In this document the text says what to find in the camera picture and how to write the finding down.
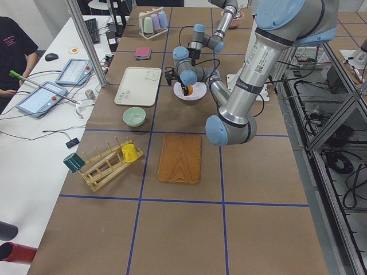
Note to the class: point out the black computer mouse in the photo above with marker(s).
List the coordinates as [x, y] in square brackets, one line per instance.
[51, 56]

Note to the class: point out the blue tumbler cup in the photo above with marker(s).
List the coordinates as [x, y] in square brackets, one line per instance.
[162, 19]

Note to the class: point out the yellow mug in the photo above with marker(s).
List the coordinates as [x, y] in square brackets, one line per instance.
[129, 153]

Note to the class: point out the green handled grabber stick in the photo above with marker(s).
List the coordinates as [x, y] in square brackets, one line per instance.
[20, 77]

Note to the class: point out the dark green mug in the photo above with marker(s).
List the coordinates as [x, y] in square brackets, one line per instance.
[74, 162]

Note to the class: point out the near blue tablet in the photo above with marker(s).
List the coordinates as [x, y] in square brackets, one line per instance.
[38, 103]

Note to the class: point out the purple tumbler cup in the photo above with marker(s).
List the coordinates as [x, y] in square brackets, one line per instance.
[155, 21]

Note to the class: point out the black keyboard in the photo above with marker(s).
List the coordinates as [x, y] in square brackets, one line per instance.
[93, 30]

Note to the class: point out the white wire cup rack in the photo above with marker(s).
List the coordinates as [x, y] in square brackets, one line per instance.
[147, 13]

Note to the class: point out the wooden mug rack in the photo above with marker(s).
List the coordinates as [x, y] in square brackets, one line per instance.
[106, 165]

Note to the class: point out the blue tablet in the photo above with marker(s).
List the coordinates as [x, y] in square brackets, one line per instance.
[38, 103]
[75, 73]

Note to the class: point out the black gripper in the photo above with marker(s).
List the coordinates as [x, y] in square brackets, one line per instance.
[185, 86]

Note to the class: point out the green tumbler cup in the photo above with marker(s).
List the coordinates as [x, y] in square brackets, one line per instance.
[148, 26]

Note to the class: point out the white plate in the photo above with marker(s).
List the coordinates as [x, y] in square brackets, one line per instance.
[193, 92]

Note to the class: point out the wooden brown tray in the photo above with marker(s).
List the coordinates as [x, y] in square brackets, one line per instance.
[180, 159]

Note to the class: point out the far blue tablet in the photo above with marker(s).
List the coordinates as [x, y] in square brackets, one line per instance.
[75, 73]

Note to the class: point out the folded pink grey cloths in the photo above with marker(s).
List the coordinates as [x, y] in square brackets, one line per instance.
[143, 53]

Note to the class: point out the cream rectangular tray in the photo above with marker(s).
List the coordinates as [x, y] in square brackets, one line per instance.
[138, 87]

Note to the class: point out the person in black shirt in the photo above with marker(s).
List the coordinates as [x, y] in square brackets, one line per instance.
[18, 53]

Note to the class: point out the aluminium frame post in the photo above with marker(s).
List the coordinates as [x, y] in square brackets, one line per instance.
[83, 33]

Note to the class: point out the pink bowl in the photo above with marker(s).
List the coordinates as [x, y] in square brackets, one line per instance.
[238, 18]

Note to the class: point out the small black device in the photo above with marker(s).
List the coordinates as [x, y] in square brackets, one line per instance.
[72, 143]

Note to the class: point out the red cylinder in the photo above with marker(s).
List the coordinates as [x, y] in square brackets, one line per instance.
[17, 253]

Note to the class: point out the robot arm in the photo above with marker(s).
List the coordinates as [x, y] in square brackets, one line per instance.
[279, 26]
[215, 42]

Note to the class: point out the green ceramic bowl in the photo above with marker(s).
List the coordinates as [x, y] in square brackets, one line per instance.
[134, 116]

